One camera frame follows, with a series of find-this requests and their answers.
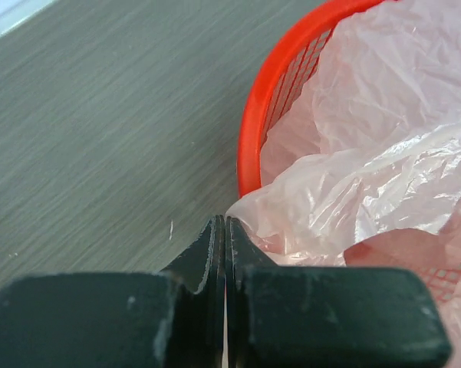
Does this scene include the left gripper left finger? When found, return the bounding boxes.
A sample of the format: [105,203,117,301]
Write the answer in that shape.
[0,215,226,367]

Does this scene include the pink plastic trash bag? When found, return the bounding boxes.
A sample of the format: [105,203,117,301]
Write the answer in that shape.
[227,1,461,367]

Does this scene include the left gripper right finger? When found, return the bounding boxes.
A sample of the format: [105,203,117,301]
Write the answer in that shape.
[226,218,452,367]

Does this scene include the red mesh trash bin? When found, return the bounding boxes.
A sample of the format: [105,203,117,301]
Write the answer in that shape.
[237,1,461,304]

